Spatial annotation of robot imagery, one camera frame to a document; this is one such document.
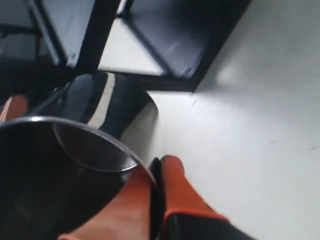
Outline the right gripper orange black left finger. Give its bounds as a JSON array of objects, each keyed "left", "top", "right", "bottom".
[{"left": 0, "top": 94, "right": 28, "bottom": 123}]

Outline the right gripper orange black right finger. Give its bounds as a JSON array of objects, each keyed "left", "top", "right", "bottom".
[{"left": 57, "top": 154, "right": 236, "bottom": 240}]

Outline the stainless steel mug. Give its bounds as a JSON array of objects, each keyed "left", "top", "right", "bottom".
[{"left": 0, "top": 73, "right": 159, "bottom": 240}]

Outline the black metal shelf rack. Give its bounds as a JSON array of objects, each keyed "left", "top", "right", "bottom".
[{"left": 0, "top": 0, "right": 250, "bottom": 92}]

